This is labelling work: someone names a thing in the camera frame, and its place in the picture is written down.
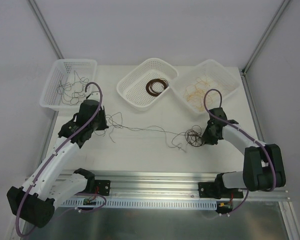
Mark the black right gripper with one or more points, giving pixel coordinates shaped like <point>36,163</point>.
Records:
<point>208,136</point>

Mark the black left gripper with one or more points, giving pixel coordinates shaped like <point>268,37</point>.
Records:
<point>100,122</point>

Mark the brown yellow wire ball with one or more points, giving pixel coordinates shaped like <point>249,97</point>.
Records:
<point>193,136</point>

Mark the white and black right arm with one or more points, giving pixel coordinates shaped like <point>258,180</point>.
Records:
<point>263,168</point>

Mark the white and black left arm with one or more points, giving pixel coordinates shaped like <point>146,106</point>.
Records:
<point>37,199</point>

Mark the white basket right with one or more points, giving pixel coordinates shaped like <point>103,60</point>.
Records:
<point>190,87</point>

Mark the white basket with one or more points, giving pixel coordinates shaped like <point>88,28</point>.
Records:
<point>147,83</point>
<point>65,87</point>
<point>190,87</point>

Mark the white basket left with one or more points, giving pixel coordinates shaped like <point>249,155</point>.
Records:
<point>65,87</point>

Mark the white basket middle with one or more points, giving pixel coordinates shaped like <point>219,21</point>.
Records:
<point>147,83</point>

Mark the small connector board right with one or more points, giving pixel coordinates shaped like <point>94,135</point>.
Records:
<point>226,205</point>

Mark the small green circuit board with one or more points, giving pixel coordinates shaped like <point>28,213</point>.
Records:
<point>90,201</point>

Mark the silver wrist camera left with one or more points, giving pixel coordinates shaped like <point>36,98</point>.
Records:
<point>93,95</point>

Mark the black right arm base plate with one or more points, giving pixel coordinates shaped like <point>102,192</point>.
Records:
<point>214,191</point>

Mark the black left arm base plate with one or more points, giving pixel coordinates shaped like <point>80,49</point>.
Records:
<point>101,187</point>

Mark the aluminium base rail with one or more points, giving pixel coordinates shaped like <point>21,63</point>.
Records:
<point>154,185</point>

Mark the white slotted cable duct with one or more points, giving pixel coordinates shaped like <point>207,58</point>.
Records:
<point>125,203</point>

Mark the aluminium frame post right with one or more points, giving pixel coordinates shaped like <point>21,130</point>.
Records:
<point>266,34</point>

